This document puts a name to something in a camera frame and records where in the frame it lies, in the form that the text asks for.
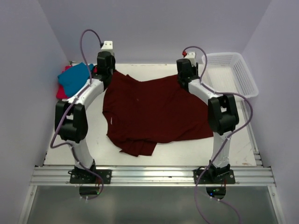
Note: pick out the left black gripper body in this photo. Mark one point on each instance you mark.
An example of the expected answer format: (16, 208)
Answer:
(112, 67)

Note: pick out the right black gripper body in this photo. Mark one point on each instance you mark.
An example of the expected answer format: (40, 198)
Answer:
(195, 69)

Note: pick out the dark red t-shirt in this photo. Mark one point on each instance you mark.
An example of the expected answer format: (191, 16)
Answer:
(142, 114)

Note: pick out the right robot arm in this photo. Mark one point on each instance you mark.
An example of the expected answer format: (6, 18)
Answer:
(222, 114)

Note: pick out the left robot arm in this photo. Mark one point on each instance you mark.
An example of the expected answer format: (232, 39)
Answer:
(71, 124)

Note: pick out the folded blue t-shirt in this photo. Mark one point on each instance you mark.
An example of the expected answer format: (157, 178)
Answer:
(74, 79)

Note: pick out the white plastic basket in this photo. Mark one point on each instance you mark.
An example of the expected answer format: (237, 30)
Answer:
(228, 72)

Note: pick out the folded pink t-shirt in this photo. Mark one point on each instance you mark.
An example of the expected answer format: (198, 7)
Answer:
(60, 95)

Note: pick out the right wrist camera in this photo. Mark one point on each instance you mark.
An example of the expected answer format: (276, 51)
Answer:
(191, 56)

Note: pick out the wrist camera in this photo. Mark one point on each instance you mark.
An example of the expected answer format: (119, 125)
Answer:
(107, 46)
(191, 56)

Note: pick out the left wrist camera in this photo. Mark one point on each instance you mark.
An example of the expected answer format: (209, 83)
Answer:
(107, 46)

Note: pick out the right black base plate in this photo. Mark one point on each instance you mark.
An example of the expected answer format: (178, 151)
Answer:
(215, 175)

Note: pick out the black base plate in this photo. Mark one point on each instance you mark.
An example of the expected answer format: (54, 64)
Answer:
(84, 177)
(215, 175)

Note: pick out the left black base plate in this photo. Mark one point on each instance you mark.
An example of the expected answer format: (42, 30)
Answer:
(84, 177)

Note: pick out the aluminium mounting rail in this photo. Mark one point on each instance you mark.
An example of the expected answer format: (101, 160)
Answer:
(163, 168)

